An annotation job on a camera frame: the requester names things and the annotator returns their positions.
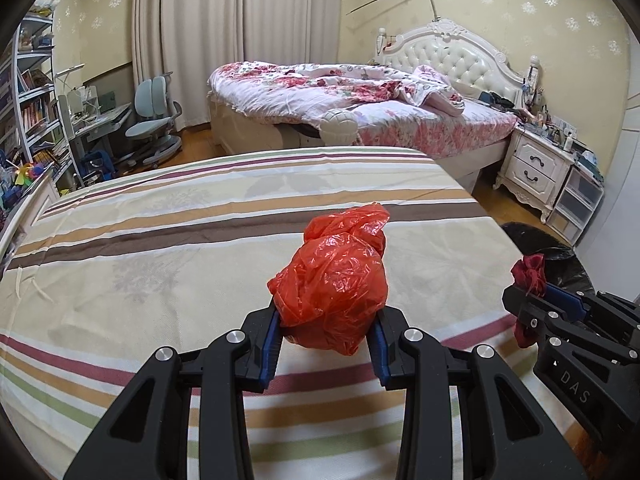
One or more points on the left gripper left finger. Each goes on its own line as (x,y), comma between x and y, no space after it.
(144,432)

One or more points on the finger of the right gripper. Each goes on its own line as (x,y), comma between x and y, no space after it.
(595,377)
(601,312)

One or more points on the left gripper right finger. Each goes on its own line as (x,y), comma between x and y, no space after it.
(506,434)

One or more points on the dark red wrapper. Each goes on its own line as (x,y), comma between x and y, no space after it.
(528,274)

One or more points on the red plastic bag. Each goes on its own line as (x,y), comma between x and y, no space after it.
(335,284)

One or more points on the black lined trash bin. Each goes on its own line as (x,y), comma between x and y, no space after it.
(562,267)

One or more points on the plastic drawer unit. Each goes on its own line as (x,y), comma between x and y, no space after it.
(576,205)

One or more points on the white nightstand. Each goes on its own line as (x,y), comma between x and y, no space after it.
(534,171)

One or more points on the striped table cloth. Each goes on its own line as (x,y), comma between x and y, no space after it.
(179,256)

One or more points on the white tufted bed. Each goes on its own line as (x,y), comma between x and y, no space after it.
(462,145)

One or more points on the study desk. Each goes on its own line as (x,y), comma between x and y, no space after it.
(90,144)

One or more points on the white bookshelf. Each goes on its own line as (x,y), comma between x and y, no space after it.
(32,127)

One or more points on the grey desk chair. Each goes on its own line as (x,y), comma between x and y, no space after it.
(158,112)

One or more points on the floral quilt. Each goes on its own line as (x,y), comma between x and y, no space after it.
(304,93)

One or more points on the beige curtains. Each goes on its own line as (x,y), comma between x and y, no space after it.
(189,39)

